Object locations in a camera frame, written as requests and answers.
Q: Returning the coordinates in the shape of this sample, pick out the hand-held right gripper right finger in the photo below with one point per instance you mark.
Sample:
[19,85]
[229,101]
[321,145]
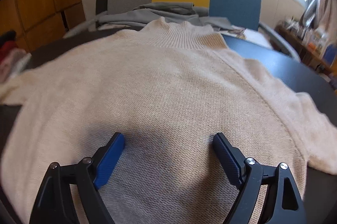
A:
[227,159]

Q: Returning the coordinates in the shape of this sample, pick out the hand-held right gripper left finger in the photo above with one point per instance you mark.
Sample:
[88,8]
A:
[109,161]

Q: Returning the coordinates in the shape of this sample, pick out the beige knit sweater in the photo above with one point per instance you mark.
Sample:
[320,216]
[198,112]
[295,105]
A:
[158,82]

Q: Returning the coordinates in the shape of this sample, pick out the small brown trinket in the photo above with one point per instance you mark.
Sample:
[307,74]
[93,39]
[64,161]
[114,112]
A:
[238,32]

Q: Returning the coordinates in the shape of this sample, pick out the wooden side table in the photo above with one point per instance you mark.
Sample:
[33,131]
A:
[308,55]

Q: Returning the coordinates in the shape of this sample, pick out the blue bag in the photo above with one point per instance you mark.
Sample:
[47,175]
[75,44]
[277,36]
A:
[330,54]

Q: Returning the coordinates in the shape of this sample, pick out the clutter of small bottles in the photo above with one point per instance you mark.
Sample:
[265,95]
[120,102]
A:
[308,34]

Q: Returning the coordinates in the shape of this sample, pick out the folded red garment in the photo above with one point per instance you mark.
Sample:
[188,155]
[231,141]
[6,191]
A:
[6,47]

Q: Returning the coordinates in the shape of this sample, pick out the grey garment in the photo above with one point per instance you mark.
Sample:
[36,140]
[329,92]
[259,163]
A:
[163,12]

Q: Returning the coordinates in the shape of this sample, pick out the folded black garment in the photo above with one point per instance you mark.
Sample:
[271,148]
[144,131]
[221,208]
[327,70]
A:
[6,36]

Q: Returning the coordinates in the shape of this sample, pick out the patterned beige curtain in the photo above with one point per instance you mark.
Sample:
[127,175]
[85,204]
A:
[327,3]

